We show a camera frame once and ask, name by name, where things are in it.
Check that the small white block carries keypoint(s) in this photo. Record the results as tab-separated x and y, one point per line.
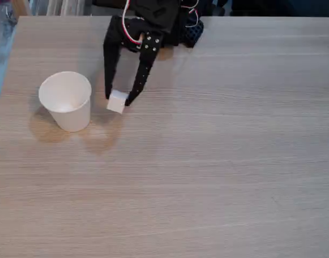
116	103

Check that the pale striped curtain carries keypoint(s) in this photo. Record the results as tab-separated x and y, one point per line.
59	7

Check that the white paper cup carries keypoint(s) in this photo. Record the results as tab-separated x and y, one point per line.
70	118

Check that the wooden chair part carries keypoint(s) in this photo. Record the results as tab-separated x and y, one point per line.
19	6

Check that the blue fabric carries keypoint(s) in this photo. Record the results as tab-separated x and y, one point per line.
1	40

